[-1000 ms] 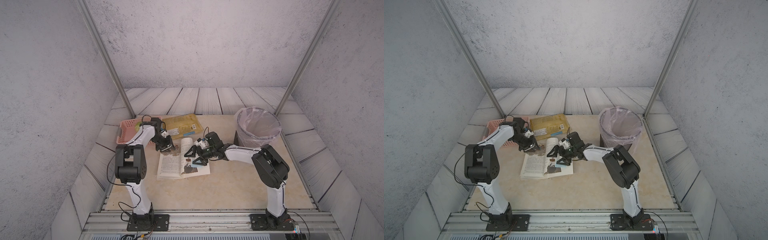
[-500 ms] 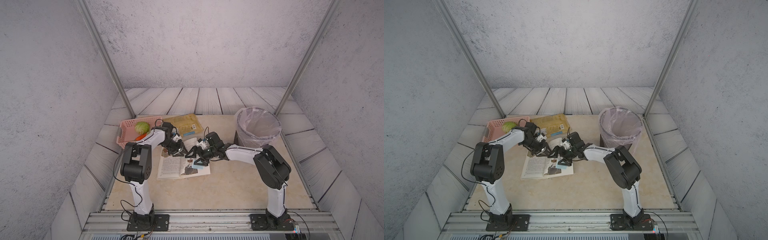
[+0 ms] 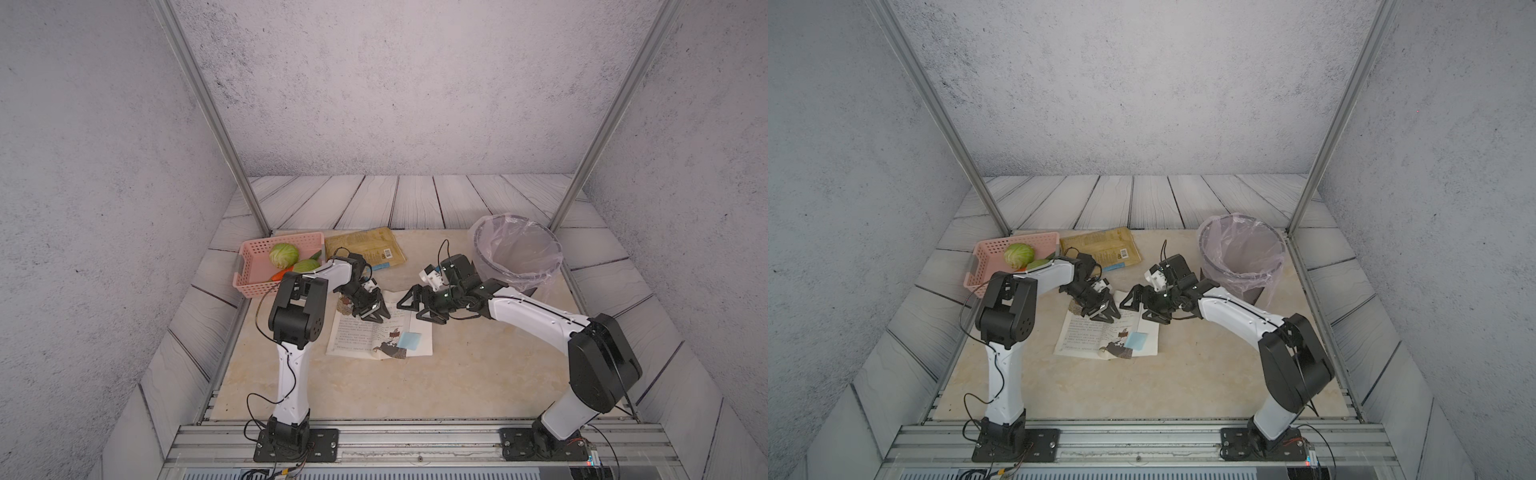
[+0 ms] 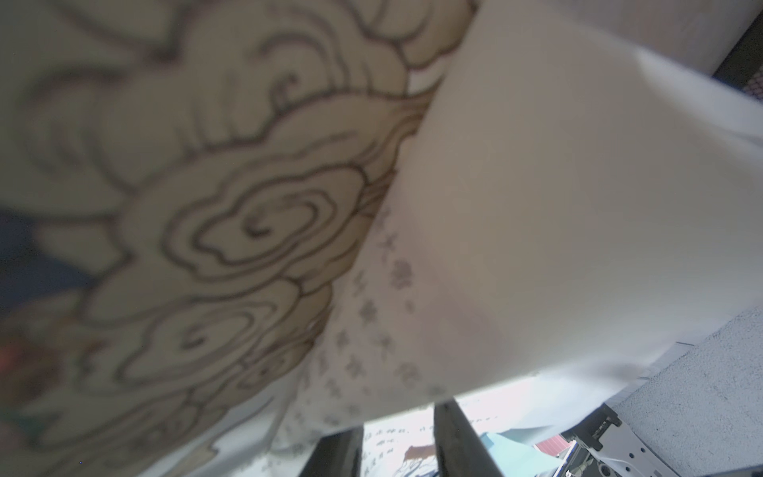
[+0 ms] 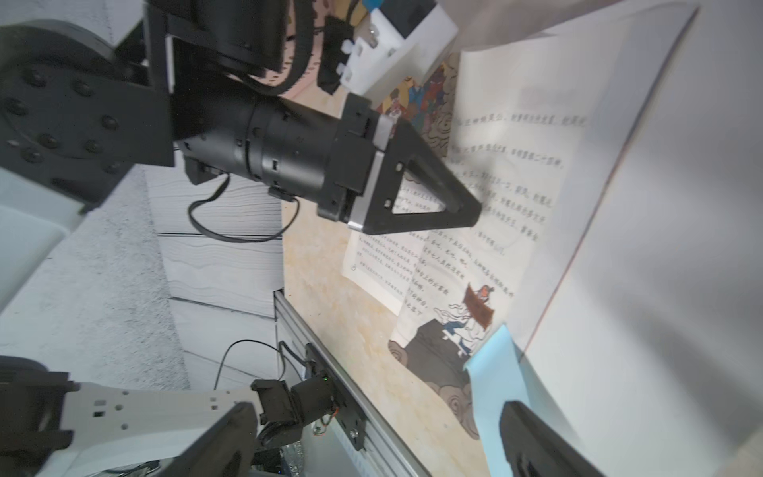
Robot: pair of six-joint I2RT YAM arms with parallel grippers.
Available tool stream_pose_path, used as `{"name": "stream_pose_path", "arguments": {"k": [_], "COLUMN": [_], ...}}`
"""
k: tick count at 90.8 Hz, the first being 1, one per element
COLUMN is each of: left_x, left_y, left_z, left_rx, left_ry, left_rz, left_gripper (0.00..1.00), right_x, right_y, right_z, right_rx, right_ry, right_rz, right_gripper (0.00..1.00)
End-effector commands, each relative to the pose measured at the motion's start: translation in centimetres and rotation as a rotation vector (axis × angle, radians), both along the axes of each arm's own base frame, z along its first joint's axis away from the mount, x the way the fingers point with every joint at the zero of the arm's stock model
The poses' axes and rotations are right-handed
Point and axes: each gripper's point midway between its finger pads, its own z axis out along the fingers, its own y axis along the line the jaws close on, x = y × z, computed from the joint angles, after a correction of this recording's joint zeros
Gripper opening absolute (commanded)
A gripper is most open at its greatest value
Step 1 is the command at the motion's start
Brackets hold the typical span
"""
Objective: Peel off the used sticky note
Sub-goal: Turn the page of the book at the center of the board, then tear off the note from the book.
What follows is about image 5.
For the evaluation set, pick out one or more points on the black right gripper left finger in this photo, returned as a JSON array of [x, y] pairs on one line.
[[225, 449]]

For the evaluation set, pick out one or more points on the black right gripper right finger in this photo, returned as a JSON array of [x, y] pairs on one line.
[[533, 448]]

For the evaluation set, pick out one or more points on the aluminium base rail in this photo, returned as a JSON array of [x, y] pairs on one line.
[[358, 440]]

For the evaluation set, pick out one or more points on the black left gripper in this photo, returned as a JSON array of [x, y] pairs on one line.
[[382, 178]]

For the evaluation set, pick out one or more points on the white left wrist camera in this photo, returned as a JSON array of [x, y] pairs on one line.
[[405, 40]]

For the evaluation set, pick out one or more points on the blue sticky note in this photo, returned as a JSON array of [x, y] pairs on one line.
[[496, 378]]

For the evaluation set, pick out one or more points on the illustrated children's story book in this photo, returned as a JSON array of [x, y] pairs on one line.
[[618, 159]]

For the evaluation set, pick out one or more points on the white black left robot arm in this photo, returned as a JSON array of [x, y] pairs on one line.
[[207, 81]]

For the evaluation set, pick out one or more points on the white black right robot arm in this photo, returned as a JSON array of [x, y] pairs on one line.
[[54, 426]]

